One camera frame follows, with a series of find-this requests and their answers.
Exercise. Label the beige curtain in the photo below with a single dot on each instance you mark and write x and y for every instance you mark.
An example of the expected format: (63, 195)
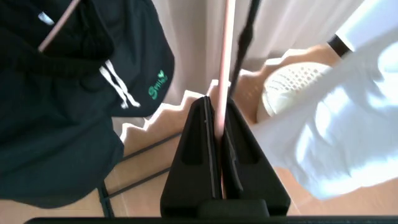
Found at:
(192, 46)

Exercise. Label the white garment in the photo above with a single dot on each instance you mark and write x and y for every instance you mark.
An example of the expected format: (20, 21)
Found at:
(342, 140)

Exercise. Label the white laundry basket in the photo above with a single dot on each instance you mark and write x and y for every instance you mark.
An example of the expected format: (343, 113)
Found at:
(286, 84)

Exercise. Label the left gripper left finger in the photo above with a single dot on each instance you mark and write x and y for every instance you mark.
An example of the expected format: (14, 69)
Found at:
(189, 180)

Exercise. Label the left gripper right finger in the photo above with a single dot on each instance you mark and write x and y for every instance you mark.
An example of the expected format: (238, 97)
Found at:
(255, 180)

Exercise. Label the black shorts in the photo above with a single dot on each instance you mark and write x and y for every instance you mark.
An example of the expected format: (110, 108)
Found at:
(46, 124)

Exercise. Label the black clothes rack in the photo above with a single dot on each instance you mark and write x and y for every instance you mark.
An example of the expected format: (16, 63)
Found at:
(245, 37)

